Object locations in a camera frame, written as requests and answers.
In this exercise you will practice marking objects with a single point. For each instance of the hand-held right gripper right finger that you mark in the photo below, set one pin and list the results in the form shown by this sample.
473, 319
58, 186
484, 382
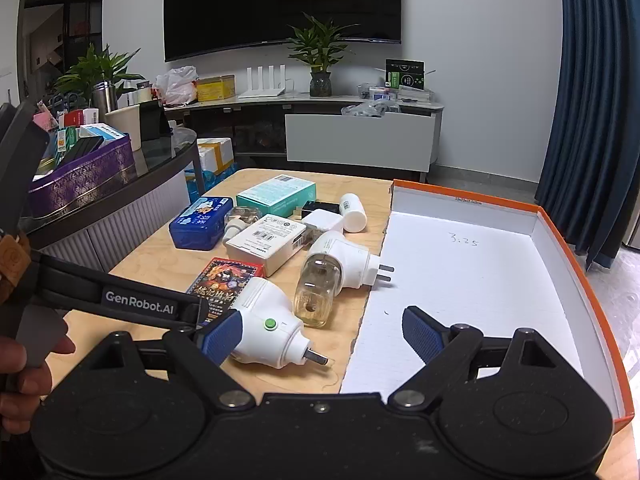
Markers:
422, 332

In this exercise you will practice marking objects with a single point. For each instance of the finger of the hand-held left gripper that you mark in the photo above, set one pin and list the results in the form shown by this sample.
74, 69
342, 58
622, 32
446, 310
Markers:
75, 290

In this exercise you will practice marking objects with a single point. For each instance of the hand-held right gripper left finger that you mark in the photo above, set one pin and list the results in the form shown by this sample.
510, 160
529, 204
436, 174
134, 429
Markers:
220, 337

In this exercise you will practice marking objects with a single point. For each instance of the white repellent heater green button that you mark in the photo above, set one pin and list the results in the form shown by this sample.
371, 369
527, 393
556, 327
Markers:
260, 310

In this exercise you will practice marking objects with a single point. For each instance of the red card box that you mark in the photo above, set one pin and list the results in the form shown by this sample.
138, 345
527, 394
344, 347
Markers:
220, 275

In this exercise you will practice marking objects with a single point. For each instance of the orange rimmed white tray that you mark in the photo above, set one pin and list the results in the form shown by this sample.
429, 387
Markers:
475, 285

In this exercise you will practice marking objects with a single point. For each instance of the blue tin box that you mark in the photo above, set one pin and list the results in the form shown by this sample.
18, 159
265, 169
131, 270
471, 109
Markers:
200, 220

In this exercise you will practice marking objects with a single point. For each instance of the clear glass liquid bottle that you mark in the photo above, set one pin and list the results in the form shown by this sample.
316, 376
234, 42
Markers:
240, 217

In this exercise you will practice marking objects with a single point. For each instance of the white pill bottle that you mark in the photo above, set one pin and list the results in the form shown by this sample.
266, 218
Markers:
352, 212

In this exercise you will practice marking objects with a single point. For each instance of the white charger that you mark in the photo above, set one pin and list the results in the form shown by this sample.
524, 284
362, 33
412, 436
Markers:
322, 220

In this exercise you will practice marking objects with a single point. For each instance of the teal paper box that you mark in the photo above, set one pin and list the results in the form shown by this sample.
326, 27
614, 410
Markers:
280, 195

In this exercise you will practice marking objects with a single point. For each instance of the black charger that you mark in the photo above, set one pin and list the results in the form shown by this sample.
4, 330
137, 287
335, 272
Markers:
325, 206

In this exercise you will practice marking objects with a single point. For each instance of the person's left hand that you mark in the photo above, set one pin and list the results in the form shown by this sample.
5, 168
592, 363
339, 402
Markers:
20, 390

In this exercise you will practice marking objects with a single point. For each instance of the purple patterned tin box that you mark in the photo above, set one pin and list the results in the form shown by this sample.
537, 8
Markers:
85, 180

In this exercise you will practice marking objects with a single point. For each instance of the blue and white medicine box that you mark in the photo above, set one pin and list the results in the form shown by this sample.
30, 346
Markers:
102, 131

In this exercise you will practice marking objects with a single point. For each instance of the dark glass coffee table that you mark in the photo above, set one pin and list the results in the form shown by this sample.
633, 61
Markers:
125, 195

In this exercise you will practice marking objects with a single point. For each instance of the steel thermos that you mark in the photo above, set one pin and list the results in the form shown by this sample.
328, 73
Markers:
104, 97

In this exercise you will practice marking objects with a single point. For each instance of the large leafy potted plant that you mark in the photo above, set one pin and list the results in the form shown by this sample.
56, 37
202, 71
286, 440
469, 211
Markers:
95, 67

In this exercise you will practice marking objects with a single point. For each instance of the black tablet stand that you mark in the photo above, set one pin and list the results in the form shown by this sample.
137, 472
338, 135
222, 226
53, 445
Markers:
152, 120

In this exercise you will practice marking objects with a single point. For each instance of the blue plastic bag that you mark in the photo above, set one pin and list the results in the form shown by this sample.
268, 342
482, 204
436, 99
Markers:
212, 180

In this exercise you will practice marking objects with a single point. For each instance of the white plastic bag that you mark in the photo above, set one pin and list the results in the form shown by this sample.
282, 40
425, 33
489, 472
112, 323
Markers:
175, 85

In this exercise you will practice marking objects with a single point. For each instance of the white cabinet drawer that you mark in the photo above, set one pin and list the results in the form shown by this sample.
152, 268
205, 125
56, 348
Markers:
360, 140

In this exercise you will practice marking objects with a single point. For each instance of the tv cabinet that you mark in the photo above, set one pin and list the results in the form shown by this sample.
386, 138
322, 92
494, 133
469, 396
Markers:
260, 130

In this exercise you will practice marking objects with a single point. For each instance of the clear plastic bag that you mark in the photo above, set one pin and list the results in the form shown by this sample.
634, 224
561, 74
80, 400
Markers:
370, 109

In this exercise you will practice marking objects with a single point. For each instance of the pile of small boxes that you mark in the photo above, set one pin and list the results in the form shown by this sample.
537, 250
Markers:
395, 94

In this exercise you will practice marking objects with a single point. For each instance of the white router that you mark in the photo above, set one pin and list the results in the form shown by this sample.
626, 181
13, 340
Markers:
262, 87

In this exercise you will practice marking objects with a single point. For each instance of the green and black box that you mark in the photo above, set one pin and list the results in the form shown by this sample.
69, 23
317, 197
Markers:
405, 75

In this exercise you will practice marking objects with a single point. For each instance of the dark blue curtain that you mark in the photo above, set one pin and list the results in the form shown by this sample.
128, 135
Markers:
595, 110

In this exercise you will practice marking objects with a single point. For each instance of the green plant in glass vase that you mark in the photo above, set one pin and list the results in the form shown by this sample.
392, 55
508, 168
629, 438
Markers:
320, 55

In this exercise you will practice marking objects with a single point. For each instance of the black television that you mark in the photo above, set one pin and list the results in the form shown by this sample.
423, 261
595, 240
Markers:
280, 5

